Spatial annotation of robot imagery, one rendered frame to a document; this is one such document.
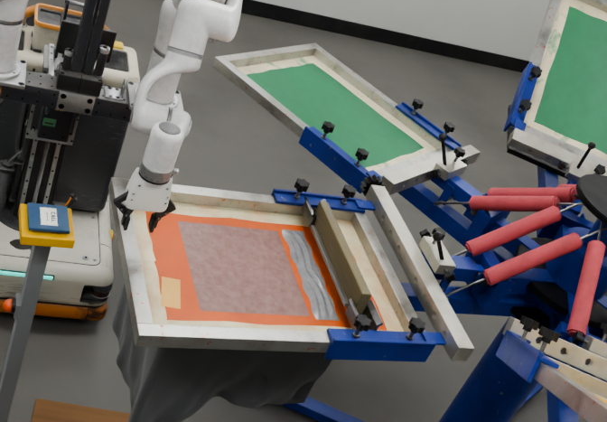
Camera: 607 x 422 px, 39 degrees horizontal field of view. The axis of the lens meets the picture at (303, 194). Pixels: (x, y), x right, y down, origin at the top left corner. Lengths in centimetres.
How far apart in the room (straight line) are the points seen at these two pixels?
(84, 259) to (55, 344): 33
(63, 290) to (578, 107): 206
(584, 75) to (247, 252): 177
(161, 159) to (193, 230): 43
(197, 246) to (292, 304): 30
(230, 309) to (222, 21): 71
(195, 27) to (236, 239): 66
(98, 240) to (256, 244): 103
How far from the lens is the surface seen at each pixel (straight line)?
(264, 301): 222
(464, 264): 256
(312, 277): 235
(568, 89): 353
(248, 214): 248
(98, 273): 316
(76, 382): 316
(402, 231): 255
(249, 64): 329
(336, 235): 237
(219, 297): 217
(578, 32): 371
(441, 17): 681
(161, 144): 194
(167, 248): 226
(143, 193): 204
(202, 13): 199
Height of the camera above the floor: 237
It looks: 32 degrees down
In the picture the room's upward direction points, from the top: 24 degrees clockwise
